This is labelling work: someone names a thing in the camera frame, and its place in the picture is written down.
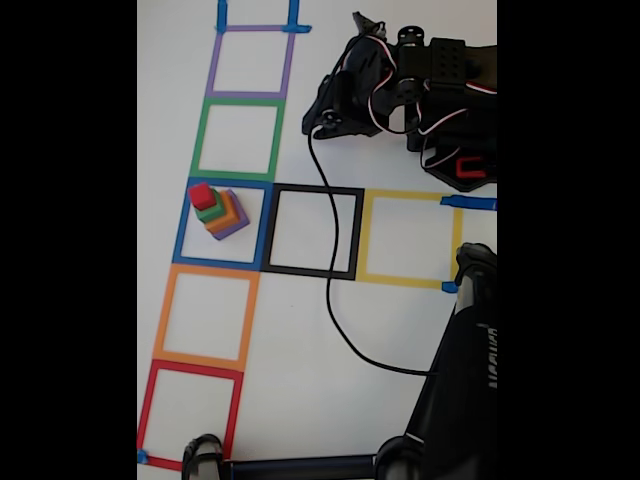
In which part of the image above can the purple block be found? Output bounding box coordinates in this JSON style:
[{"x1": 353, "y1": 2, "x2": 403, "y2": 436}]
[{"x1": 212, "y1": 188, "x2": 251, "y2": 242}]

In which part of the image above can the green block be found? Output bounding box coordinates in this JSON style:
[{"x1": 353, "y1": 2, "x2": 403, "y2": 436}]
[{"x1": 193, "y1": 188, "x2": 225, "y2": 224}]

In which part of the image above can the black camera cable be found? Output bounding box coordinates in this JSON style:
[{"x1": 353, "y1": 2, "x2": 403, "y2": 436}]
[{"x1": 307, "y1": 32, "x2": 441, "y2": 376}]

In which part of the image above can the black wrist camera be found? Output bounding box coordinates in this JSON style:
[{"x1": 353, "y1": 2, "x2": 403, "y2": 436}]
[{"x1": 351, "y1": 11, "x2": 387, "y2": 40}]

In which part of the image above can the yellow square frame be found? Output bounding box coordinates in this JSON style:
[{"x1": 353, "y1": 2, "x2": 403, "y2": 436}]
[{"x1": 355, "y1": 188, "x2": 464, "y2": 291}]

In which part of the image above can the red square frame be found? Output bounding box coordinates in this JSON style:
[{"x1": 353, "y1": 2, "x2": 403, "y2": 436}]
[{"x1": 136, "y1": 358, "x2": 245, "y2": 474}]

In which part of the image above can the purple square frame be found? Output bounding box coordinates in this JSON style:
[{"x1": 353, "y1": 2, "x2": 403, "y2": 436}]
[{"x1": 204, "y1": 24, "x2": 296, "y2": 101}]

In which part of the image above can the orange block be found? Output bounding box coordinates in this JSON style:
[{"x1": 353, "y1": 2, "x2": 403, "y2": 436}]
[{"x1": 203, "y1": 189, "x2": 242, "y2": 235}]

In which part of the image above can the black square frame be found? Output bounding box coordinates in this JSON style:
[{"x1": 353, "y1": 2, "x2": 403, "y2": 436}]
[{"x1": 260, "y1": 183, "x2": 365, "y2": 281}]

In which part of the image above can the blue square frame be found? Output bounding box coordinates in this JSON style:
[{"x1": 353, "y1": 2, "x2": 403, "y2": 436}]
[{"x1": 172, "y1": 177, "x2": 275, "y2": 272}]

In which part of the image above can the orange square frame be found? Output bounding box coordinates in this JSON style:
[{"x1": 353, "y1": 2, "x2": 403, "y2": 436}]
[{"x1": 152, "y1": 263, "x2": 261, "y2": 372}]

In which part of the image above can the small red cube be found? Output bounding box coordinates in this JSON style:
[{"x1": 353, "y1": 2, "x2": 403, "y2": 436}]
[{"x1": 188, "y1": 182, "x2": 214, "y2": 211}]

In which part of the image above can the green square frame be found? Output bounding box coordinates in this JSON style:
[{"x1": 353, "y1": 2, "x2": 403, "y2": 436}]
[{"x1": 189, "y1": 97, "x2": 287, "y2": 182}]

